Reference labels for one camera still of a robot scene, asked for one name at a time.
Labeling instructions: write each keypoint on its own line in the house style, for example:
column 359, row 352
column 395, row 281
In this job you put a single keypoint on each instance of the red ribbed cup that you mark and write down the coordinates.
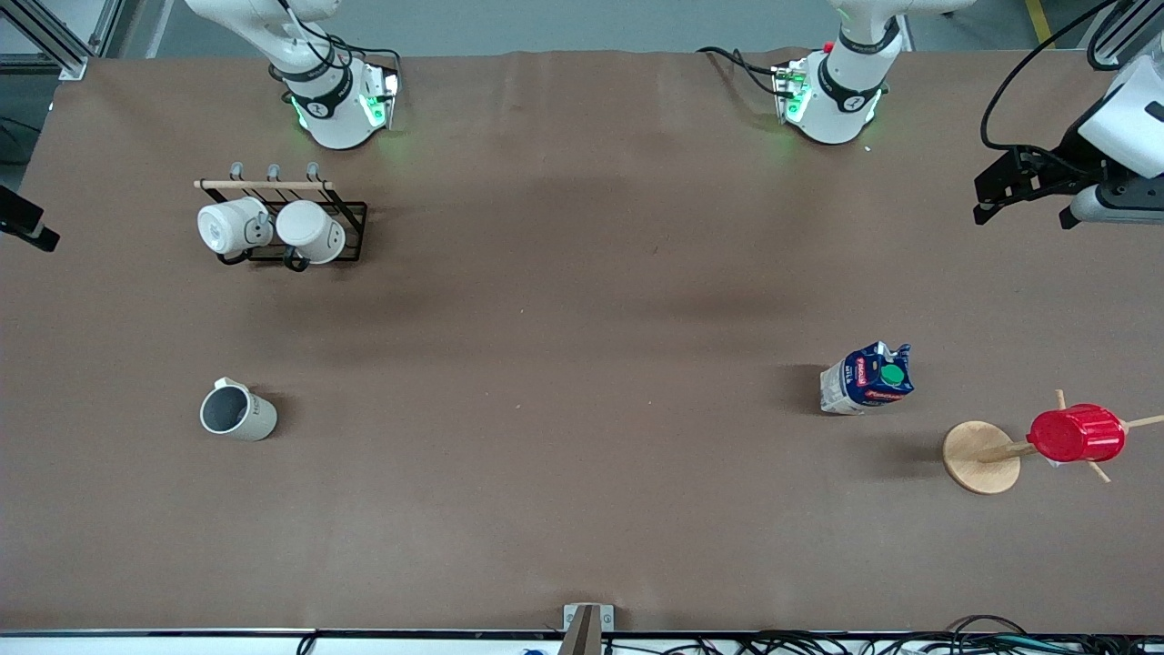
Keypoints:
column 1078, row 433

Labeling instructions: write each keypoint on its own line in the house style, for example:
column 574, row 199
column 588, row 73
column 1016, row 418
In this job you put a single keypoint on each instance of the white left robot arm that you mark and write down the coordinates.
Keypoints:
column 832, row 114

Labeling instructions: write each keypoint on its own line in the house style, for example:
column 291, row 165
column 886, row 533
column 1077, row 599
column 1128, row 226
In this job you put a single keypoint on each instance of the aluminium frame profile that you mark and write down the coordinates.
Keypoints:
column 64, row 56

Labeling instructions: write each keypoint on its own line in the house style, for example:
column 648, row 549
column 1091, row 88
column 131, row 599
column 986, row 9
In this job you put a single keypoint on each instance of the wooden cup tree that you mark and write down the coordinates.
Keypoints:
column 980, row 459

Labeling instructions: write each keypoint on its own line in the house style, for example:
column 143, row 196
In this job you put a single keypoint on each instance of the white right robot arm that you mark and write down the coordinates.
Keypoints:
column 332, row 123

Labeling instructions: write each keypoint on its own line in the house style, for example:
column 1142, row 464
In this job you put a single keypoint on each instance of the blue white milk carton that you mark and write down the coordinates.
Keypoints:
column 859, row 382

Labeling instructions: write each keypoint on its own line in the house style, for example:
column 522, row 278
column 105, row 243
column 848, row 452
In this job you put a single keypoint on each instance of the grey mug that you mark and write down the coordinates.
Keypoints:
column 244, row 414

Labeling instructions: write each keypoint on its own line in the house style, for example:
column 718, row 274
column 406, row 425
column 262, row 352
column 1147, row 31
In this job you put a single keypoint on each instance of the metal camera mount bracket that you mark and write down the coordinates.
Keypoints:
column 587, row 620

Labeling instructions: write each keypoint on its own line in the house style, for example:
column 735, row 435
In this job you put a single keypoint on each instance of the white mug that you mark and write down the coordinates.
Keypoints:
column 309, row 229
column 227, row 227

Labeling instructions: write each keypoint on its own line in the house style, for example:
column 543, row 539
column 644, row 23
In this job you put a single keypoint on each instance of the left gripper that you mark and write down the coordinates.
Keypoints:
column 1069, row 164

